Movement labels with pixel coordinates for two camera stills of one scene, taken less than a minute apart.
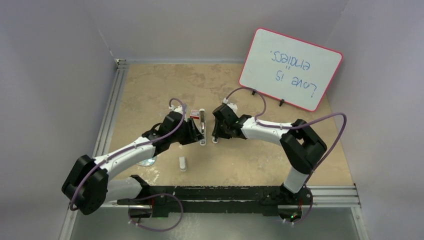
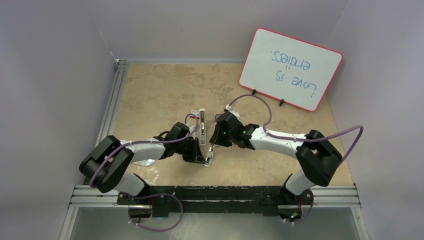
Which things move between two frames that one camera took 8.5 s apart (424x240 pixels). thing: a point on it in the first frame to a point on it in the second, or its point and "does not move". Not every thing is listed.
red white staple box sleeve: x=195 y=114 does not move
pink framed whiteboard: x=295 y=70 does not move
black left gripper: x=193 y=134 to x=195 y=151
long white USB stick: x=202 y=115 does not move
